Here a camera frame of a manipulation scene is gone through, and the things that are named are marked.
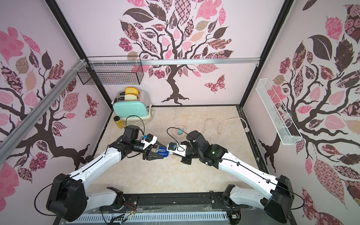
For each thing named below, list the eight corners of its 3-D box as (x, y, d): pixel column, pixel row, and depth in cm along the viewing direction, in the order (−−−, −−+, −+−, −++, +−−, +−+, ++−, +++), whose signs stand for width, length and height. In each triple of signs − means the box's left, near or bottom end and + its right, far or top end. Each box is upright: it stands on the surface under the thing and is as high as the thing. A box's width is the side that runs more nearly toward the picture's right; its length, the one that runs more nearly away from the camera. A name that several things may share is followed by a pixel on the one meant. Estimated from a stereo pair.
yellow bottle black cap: (117, 125, 110) (112, 117, 103) (121, 122, 112) (117, 114, 105) (121, 129, 108) (116, 121, 101) (125, 126, 110) (121, 118, 102)
